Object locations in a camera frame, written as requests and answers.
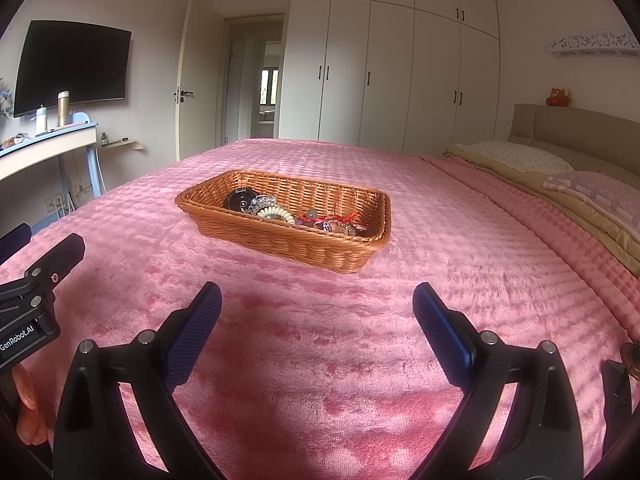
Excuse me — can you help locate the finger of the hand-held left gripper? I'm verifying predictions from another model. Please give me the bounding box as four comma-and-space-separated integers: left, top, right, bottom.
0, 233, 86, 319
0, 223, 32, 265

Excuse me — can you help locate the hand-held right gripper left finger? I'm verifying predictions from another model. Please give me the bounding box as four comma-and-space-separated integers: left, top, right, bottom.
52, 281, 223, 480

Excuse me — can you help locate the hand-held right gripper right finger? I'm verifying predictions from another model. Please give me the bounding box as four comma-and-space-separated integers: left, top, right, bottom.
412, 281, 586, 480

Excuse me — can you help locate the brown wicker basket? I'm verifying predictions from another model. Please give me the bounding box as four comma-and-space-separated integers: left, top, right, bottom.
174, 169, 392, 275

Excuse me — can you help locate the pearl bracelet with scrunchie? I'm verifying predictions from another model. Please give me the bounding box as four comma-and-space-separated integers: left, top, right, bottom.
255, 204, 296, 225

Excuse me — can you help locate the red string bracelet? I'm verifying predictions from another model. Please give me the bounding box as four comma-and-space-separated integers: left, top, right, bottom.
320, 211, 362, 226

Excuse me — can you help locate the person's left hand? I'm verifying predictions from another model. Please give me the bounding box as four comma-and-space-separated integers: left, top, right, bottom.
12, 364, 50, 447

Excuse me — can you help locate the white curved desk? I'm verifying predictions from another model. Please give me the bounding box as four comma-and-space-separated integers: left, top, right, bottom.
0, 112, 107, 212

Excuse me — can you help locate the pink plush blanket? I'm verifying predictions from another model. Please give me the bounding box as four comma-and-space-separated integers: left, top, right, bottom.
0, 137, 640, 480

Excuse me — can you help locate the black glossy round accessory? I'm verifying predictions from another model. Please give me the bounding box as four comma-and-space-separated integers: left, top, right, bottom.
223, 188, 258, 214

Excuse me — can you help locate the beige quilt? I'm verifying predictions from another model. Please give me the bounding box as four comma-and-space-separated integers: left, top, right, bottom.
443, 143, 640, 278

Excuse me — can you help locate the black stand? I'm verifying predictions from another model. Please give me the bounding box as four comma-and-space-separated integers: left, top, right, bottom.
599, 341, 640, 458

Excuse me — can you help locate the white floral pillow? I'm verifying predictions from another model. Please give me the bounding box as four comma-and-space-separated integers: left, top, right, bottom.
455, 139, 575, 176

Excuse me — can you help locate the lilac patterned pillow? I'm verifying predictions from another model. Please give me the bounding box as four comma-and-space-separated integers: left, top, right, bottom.
542, 170, 640, 247

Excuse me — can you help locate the white room door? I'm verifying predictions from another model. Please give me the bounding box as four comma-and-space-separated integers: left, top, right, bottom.
173, 0, 227, 164

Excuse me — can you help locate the beige padded headboard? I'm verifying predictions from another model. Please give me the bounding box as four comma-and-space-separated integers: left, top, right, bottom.
507, 103, 640, 182

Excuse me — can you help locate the white wardrobe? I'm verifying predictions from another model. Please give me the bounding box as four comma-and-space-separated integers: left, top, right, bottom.
279, 0, 501, 157

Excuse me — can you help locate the small wooden wall shelf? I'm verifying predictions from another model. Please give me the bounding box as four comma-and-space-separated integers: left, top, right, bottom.
99, 136, 145, 153

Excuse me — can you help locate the black wall television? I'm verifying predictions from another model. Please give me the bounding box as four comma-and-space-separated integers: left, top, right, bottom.
13, 20, 133, 119

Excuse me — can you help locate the white decorated wall shelf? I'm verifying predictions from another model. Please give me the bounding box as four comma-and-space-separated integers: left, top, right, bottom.
547, 32, 640, 59

